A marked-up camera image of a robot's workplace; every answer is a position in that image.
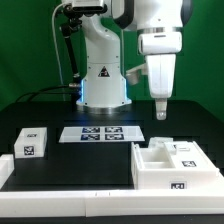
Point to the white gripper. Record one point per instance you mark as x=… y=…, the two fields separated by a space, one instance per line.
x=159 y=50

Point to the white cabinet door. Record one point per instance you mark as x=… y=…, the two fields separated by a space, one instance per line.
x=188 y=156
x=161 y=144

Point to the white cabinet body box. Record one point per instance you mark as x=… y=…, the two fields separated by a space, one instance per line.
x=153 y=171

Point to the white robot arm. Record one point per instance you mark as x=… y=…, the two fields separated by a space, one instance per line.
x=125 y=39

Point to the small white cabinet top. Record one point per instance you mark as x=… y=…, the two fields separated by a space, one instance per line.
x=31 y=143

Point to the white marker base sheet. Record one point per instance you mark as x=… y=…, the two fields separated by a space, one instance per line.
x=101 y=134

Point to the white front fence bar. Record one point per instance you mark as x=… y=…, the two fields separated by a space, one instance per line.
x=110 y=203

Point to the white left fence piece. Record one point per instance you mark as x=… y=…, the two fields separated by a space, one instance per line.
x=6 y=168

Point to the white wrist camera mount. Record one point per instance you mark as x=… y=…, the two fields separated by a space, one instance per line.
x=133 y=75

